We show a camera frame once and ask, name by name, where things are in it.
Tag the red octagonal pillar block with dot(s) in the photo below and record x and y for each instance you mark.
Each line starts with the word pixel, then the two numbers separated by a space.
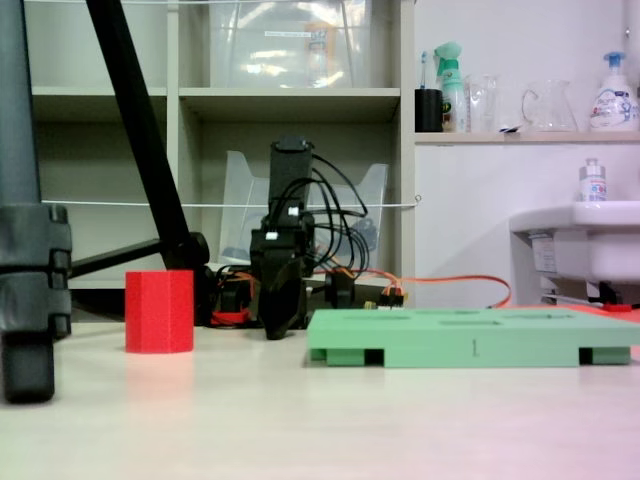
pixel 159 312

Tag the clear glass pitcher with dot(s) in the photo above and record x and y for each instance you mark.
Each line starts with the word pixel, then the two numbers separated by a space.
pixel 550 110

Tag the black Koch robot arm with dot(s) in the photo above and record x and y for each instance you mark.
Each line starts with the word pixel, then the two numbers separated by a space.
pixel 290 170

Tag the white foam soap bottle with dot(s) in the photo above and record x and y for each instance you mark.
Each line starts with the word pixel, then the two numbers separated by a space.
pixel 614 105

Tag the black tripod leg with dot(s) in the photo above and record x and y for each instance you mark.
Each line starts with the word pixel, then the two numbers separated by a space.
pixel 135 110

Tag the beige shelf unit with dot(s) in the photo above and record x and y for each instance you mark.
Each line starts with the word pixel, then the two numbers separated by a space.
pixel 290 100

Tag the black tripod brace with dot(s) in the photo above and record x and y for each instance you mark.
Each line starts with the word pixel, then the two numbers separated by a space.
pixel 115 257

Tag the grey tripod leg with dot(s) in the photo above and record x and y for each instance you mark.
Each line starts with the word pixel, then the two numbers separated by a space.
pixel 20 250

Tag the small circuit board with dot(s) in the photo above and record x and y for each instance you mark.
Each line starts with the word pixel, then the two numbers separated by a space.
pixel 392 297

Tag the orange labelled bottle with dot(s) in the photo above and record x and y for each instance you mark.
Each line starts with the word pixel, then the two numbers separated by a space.
pixel 320 50

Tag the black round knob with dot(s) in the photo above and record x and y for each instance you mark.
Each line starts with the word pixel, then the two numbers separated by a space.
pixel 340 290

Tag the green spray bottle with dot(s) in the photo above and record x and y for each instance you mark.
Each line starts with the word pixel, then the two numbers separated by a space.
pixel 452 95

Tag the clear plastic file holder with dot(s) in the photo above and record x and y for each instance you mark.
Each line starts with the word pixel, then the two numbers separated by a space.
pixel 240 210

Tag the black cup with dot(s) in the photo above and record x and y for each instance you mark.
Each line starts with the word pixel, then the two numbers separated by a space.
pixel 428 110

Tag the small clear sanitiser bottle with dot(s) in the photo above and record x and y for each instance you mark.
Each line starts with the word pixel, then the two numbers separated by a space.
pixel 593 185

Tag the clear plastic storage box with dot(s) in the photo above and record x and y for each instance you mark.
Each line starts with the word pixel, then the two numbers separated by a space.
pixel 260 50

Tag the white sink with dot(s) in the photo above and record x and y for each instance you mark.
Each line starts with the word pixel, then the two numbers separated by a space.
pixel 600 240

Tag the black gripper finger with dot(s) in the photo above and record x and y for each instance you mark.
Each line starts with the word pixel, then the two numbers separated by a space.
pixel 291 290
pixel 268 300

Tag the red table clamp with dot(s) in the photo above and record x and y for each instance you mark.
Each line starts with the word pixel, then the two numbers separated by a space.
pixel 230 317

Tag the clear measuring cup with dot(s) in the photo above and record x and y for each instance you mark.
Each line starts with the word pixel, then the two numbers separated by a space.
pixel 482 105

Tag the green shape sorting board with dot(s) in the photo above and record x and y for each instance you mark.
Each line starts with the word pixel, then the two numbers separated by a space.
pixel 450 340

